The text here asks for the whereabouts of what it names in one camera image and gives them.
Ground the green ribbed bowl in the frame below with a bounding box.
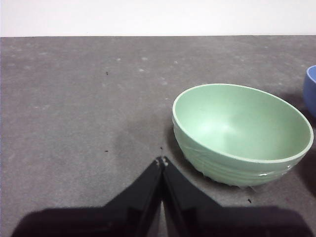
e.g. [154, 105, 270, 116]
[172, 83, 315, 188]

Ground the blue ribbed bowl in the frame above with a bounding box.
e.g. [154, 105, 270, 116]
[303, 65, 316, 119]

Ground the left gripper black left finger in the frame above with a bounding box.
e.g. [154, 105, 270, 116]
[9, 158, 164, 237]

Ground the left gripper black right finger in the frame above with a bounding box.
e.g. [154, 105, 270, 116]
[161, 156, 316, 237]

